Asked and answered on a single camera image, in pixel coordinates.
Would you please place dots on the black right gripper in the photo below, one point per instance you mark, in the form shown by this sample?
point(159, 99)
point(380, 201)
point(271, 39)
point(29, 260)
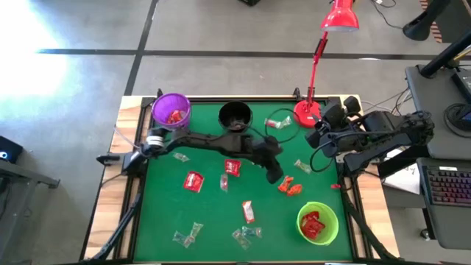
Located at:
point(335, 117)

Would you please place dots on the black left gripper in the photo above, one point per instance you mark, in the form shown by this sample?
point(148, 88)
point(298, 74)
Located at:
point(268, 149)

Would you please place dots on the orange candy packet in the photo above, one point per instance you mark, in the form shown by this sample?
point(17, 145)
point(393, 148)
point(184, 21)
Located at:
point(285, 184)
point(294, 190)

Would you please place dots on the orange packet with QR code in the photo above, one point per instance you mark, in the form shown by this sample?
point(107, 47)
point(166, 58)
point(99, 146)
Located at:
point(248, 212)

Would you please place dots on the clear packet with red candy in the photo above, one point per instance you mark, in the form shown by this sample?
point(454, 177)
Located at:
point(224, 183)
point(272, 123)

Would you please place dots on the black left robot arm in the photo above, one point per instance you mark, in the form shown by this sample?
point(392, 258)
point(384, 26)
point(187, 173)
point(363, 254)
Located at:
point(206, 141)

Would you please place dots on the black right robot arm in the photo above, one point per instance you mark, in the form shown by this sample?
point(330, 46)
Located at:
point(386, 125)

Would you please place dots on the clear packet with green candy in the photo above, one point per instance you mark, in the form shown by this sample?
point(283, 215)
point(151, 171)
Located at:
point(241, 240)
point(302, 166)

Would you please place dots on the clear packet with teal candy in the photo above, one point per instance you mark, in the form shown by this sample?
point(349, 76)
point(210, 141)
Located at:
point(254, 232)

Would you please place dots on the red desk lamp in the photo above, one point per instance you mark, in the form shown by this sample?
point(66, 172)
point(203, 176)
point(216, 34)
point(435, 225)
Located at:
point(307, 114)

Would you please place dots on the small red scrap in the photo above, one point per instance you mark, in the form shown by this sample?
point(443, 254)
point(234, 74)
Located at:
point(335, 186)

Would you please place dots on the green plastic bucket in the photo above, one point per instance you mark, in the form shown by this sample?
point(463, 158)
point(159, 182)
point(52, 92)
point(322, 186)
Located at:
point(331, 221)

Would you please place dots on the black plastic bucket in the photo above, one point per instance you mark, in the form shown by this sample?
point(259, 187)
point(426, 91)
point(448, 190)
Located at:
point(235, 110)

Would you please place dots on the white paper sheet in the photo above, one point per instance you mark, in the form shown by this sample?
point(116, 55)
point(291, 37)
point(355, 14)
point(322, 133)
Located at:
point(404, 180)

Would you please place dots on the green table mat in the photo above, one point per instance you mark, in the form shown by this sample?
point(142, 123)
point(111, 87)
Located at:
point(165, 213)

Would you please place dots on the purple bucket with face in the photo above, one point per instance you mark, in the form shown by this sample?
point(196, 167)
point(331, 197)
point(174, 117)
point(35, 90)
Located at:
point(162, 106)

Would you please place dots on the black keyboard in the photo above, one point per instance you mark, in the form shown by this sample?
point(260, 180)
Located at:
point(449, 186)

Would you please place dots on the black stand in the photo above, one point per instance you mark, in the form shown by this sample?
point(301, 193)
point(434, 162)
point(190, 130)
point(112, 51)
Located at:
point(416, 29)

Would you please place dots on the black pole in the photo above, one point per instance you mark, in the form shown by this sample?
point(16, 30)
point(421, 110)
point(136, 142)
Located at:
point(445, 57)

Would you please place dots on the grey desk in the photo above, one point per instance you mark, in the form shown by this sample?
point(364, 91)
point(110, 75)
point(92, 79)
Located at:
point(452, 228)

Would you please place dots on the black computer with light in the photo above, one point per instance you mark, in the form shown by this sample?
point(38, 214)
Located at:
point(11, 147)

